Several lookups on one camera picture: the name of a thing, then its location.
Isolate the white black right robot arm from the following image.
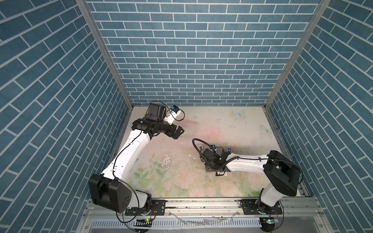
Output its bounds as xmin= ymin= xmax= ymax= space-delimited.
xmin=197 ymin=147 xmax=302 ymax=214

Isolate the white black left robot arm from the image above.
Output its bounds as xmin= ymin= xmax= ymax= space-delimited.
xmin=88 ymin=101 xmax=185 ymax=215

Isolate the white staple box sleeve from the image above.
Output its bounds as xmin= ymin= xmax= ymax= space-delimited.
xmin=215 ymin=171 xmax=227 ymax=176

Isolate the black corrugated cable conduit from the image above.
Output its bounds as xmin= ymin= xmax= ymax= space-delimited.
xmin=192 ymin=138 xmax=216 ymax=164

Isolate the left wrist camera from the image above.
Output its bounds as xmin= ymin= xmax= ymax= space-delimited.
xmin=164 ymin=105 xmax=185 ymax=125

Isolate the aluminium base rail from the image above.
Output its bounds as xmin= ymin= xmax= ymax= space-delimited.
xmin=77 ymin=197 xmax=332 ymax=233

